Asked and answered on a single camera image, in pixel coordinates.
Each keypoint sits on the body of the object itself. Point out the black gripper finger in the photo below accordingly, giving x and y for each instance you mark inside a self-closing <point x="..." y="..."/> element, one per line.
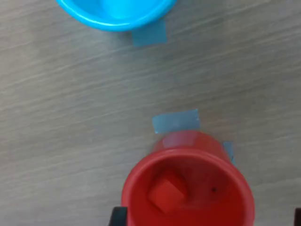
<point x="118" y="217"/>
<point x="298" y="217"/>

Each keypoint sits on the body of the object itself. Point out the red cube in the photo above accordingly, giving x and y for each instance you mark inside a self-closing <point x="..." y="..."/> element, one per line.
<point x="167" y="193"/>

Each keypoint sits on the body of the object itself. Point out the red plastic cup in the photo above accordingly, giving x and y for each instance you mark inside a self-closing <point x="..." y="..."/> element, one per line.
<point x="223" y="179"/>

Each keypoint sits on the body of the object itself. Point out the grey-blue tape patch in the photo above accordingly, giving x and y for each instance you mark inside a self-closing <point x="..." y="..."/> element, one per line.
<point x="230" y="150"/>
<point x="176" y="121"/>

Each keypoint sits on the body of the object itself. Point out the blue plastic cup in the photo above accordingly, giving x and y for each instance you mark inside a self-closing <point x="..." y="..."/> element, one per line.
<point x="113" y="14"/>

